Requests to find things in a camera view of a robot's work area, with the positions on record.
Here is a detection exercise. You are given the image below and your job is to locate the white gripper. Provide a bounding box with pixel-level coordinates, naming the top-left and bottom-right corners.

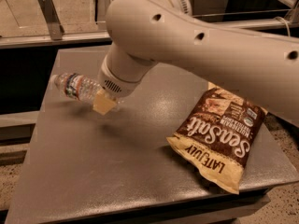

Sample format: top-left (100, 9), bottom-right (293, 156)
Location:
top-left (92, 54), bottom-right (141, 116)

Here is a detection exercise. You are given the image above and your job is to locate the clear plastic water bottle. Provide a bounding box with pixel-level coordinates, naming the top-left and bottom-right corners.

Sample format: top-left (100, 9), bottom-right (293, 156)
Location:
top-left (50, 73), bottom-right (101, 104)

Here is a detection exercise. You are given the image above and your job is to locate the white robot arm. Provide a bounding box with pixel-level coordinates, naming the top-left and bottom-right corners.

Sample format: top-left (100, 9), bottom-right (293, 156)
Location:
top-left (98, 0), bottom-right (299, 126)

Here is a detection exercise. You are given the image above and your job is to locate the brown sea salt chip bag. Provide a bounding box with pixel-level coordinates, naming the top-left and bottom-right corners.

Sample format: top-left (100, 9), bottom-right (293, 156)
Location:
top-left (167, 85), bottom-right (266, 194)

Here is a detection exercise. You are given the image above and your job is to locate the left metal rail bracket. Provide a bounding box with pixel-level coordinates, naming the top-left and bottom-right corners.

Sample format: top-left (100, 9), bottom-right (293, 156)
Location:
top-left (37, 0), bottom-right (64, 40)

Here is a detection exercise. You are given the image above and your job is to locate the horizontal metal rail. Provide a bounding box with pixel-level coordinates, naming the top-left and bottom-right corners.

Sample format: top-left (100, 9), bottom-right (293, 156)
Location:
top-left (0, 18), bottom-right (299, 49)

